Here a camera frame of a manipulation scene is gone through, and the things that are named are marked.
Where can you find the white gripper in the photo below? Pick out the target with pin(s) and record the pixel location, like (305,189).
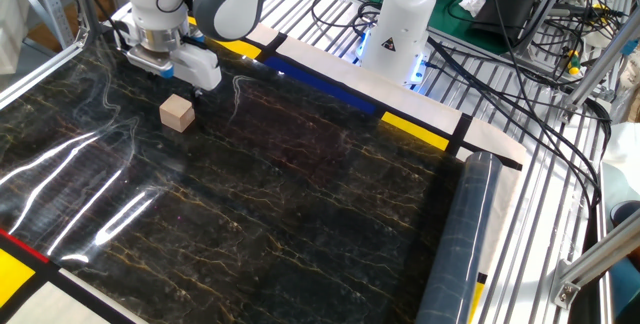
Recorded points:
(202,71)

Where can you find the yellow green screwdriver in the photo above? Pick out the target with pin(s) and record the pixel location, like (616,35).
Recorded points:
(573,64)

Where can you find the perforated grey steel upright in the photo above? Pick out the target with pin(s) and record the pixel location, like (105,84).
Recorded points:
(50,4)

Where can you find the small wooden cube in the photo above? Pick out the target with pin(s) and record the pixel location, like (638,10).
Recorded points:
(177,114)

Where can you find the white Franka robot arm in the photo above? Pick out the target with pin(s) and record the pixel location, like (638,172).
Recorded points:
(400,14)

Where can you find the black pouch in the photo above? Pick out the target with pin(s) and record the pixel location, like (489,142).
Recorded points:
(505,14)

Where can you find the teal bin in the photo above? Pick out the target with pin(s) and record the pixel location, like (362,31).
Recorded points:
(625,284)

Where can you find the silver wrist camera blue end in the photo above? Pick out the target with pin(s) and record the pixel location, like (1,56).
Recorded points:
(150,61)

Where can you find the black marble pattern sheet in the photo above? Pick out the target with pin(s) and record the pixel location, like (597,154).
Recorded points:
(250,214)

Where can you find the crumpled white paper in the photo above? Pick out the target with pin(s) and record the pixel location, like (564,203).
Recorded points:
(472,5)

